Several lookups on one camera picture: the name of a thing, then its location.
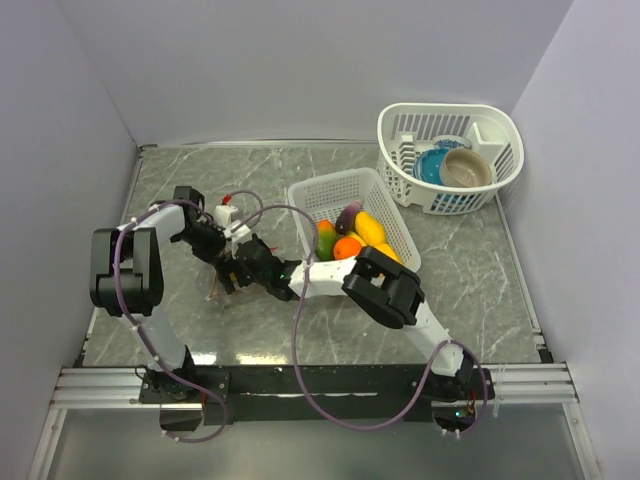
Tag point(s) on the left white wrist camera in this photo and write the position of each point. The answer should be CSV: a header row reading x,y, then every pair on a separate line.
x,y
225,215

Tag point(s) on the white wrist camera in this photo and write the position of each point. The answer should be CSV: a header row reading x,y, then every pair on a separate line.
x,y
238,233
225,215

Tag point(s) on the clear zip top bag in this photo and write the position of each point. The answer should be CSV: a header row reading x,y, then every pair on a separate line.
x,y
254,263

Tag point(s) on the fake green orange mango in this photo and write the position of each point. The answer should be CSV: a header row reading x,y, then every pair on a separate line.
x,y
327,237

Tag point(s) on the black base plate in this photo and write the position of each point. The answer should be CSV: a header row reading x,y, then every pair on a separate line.
x,y
348,392

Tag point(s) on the white round dish rack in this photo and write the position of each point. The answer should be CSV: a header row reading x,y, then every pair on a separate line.
x,y
406,130

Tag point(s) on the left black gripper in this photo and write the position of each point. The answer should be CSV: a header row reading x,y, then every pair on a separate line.
x,y
213,253

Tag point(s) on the fake yellow bell pepper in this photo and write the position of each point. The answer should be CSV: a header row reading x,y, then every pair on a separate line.
x,y
387,250

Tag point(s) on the fake yellow banana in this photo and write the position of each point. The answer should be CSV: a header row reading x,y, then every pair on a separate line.
x,y
356,237

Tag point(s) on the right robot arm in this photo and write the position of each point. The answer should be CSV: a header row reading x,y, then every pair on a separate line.
x,y
389,293

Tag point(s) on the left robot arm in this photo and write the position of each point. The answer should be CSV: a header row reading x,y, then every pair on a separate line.
x,y
126,280

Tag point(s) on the blue white patterned plate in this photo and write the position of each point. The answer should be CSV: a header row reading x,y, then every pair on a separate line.
x,y
450,142

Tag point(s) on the beige bowl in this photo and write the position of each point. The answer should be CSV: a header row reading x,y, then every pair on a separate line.
x,y
463,168

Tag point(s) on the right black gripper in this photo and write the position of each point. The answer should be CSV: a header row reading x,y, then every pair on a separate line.
x,y
224,271

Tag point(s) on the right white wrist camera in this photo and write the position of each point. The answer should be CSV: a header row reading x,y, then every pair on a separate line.
x,y
238,233

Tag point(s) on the aluminium rail frame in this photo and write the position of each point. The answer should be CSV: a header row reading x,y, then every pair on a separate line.
x,y
516,421

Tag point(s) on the fake purple eggplant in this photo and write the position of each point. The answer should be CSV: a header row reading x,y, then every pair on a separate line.
x,y
346,219

